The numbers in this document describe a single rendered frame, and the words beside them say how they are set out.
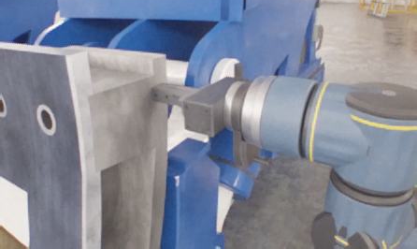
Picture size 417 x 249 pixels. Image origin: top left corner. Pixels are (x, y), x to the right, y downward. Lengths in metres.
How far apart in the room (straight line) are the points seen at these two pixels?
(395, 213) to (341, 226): 0.07
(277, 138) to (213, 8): 0.52
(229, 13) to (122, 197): 0.51
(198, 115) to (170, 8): 0.55
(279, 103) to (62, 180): 0.35
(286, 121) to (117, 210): 0.44
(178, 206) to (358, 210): 0.41
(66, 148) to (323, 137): 0.36
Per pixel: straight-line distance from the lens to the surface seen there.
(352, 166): 0.41
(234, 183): 1.23
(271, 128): 0.41
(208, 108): 0.43
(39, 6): 2.62
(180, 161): 0.70
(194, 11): 0.90
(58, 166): 0.54
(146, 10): 1.01
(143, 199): 0.65
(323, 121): 0.39
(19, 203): 0.68
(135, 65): 0.58
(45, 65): 0.49
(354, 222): 0.45
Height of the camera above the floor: 2.48
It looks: 24 degrees down
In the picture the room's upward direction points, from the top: 2 degrees counter-clockwise
